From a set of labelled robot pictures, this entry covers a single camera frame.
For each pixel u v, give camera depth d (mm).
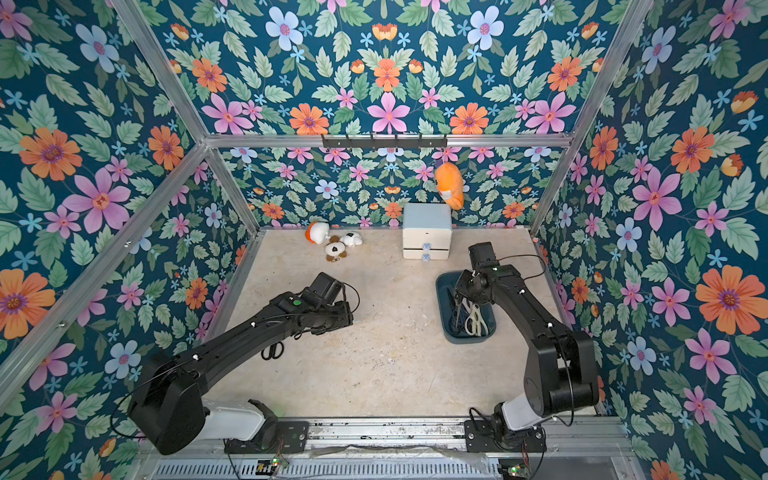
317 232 1147
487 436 734
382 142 930
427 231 1014
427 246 1043
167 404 410
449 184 975
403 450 719
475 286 653
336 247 1106
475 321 916
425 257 1077
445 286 1016
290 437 734
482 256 700
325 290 653
